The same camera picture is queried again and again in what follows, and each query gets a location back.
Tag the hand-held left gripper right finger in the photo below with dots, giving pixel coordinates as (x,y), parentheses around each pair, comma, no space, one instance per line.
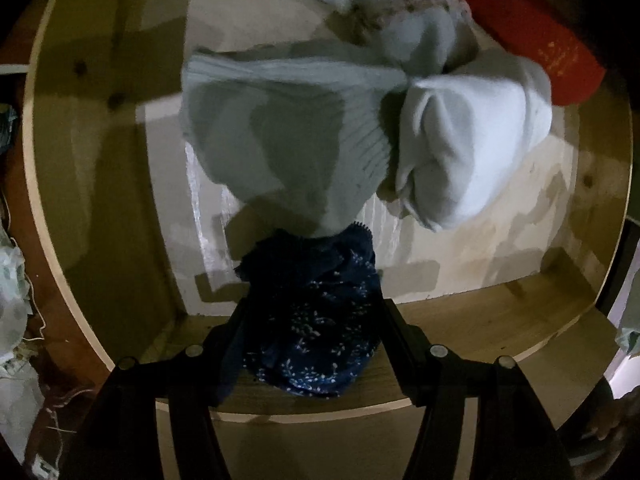
(402,360)

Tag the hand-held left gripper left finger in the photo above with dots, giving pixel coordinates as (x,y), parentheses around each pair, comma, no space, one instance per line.
(227,360)

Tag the navy floral underwear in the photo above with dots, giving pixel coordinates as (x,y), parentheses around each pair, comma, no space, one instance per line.
(320,320)

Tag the light wooden drawer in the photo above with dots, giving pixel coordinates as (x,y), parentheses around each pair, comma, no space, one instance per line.
(90,160)

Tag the white floral sheer cloth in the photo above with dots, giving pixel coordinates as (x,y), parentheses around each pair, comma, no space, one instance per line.
(12,310)

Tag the white sock bundle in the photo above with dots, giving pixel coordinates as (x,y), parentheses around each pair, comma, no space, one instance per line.
(470,140)

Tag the light blue ribbed sock bundle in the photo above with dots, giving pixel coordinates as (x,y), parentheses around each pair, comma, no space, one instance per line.
(280,130)

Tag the red box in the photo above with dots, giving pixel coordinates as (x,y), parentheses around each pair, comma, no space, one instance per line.
(540,35)

